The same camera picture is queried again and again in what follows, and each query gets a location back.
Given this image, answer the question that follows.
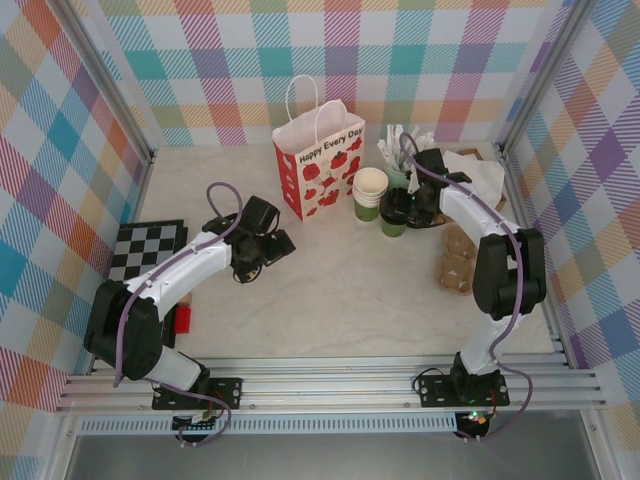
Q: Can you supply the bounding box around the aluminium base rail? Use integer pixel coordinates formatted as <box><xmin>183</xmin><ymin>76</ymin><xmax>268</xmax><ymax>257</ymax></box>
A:
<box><xmin>53</xmin><ymin>355</ymin><xmax>610</xmax><ymax>415</ymax></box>

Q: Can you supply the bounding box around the stack of green paper cups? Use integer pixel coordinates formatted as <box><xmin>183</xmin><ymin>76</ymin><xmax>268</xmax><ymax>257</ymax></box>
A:
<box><xmin>353</xmin><ymin>167</ymin><xmax>390</xmax><ymax>223</ymax></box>

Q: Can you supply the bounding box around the white slotted cable tray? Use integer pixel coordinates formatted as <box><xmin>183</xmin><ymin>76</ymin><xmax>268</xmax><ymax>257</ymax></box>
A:
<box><xmin>78</xmin><ymin>417</ymin><xmax>460</xmax><ymax>436</ymax></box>

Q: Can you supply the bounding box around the grey aluminium frame post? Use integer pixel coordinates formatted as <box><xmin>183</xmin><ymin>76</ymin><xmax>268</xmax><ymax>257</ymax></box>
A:
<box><xmin>498</xmin><ymin>0</ymin><xmax>597</xmax><ymax>162</ymax></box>
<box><xmin>52</xmin><ymin>0</ymin><xmax>157</xmax><ymax>165</ymax></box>

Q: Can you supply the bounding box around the black grey checkerboard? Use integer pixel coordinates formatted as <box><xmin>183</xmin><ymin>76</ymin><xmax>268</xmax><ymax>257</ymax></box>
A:
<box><xmin>108</xmin><ymin>218</ymin><xmax>189</xmax><ymax>350</ymax></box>

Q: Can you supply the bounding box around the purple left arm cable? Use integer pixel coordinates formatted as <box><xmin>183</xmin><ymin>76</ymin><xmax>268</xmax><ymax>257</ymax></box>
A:
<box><xmin>113</xmin><ymin>181</ymin><xmax>247</xmax><ymax>449</ymax></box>

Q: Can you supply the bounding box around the green paper coffee cup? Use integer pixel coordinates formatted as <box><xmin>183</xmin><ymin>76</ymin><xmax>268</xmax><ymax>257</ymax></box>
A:
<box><xmin>380</xmin><ymin>214</ymin><xmax>409</xmax><ymax>238</ymax></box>

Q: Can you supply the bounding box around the red white paper gift bag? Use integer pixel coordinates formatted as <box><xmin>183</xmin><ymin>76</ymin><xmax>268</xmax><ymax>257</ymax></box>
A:
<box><xmin>271</xmin><ymin>74</ymin><xmax>367</xmax><ymax>223</ymax></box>

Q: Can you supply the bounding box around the black controller with LED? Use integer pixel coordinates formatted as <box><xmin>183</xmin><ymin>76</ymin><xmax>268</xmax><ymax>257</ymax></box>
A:
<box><xmin>457</xmin><ymin>409</ymin><xmax>491</xmax><ymax>440</ymax></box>

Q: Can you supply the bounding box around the grey aluminium side rail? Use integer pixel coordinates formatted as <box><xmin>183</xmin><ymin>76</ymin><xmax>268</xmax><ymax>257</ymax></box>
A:
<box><xmin>89</xmin><ymin>149</ymin><xmax>157</xmax><ymax>376</ymax></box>
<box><xmin>498</xmin><ymin>144</ymin><xmax>572</xmax><ymax>372</ymax></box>

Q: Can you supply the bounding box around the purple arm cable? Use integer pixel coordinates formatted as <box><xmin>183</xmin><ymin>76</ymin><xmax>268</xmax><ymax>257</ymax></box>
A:
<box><xmin>113</xmin><ymin>181</ymin><xmax>247</xmax><ymax>449</ymax></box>
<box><xmin>398</xmin><ymin>130</ymin><xmax>532</xmax><ymax>444</ymax></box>

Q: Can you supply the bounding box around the white paper napkin stack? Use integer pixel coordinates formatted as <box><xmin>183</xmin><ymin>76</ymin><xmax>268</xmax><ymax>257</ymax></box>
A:
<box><xmin>442</xmin><ymin>148</ymin><xmax>506</xmax><ymax>211</ymax></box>

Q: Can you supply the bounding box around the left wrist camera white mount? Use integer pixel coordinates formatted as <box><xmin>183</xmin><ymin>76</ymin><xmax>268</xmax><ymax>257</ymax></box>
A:
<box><xmin>202</xmin><ymin>215</ymin><xmax>236</xmax><ymax>234</ymax></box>

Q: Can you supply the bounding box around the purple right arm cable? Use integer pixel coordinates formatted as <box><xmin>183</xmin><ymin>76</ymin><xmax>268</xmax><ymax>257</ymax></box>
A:
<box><xmin>398</xmin><ymin>130</ymin><xmax>532</xmax><ymax>444</ymax></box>

